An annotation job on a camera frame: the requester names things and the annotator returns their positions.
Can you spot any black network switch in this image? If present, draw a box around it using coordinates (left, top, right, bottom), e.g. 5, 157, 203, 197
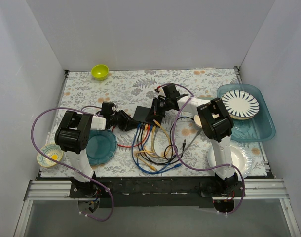
133, 106, 155, 125

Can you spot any red ethernet cable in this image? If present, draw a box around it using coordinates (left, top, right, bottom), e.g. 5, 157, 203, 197
111, 122, 151, 149

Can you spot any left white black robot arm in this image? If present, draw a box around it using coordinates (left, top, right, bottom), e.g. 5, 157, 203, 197
55, 102, 139, 198

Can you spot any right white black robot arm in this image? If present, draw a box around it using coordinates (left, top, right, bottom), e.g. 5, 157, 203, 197
146, 83, 238, 197

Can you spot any teal scalloped plate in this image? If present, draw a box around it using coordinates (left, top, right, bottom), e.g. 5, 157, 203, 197
86, 130, 117, 166

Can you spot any light green plate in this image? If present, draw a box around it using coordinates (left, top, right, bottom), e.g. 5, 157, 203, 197
198, 97, 214, 101

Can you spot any beige square dish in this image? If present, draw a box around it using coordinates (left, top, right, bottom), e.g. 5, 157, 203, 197
193, 115, 202, 128

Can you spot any lime green bowl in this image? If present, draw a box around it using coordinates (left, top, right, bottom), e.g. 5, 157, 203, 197
91, 64, 109, 80

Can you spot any small patterned yellow bowl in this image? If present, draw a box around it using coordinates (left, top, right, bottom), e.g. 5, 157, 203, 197
37, 143, 64, 168

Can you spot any blue striped white plate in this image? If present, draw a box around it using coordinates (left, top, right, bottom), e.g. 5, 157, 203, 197
221, 90, 260, 120

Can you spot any white paper plate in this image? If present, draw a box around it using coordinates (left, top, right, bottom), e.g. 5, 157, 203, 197
207, 142, 254, 179

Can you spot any teal plastic tray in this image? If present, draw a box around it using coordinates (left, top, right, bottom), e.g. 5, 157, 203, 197
217, 84, 276, 142

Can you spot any yellow ethernet cable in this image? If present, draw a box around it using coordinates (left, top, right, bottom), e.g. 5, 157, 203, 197
151, 118, 175, 158
135, 124, 158, 171

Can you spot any black ethernet cable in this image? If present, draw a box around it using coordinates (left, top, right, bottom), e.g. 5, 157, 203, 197
164, 116, 194, 160
137, 124, 177, 166

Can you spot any blue ethernet cable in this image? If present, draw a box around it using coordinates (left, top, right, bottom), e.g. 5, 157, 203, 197
131, 123, 182, 173

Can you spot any black mounting base plate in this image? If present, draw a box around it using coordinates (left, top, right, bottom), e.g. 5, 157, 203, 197
69, 175, 245, 209

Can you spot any aluminium frame rail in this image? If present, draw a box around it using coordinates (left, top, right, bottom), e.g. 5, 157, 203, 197
14, 179, 301, 237

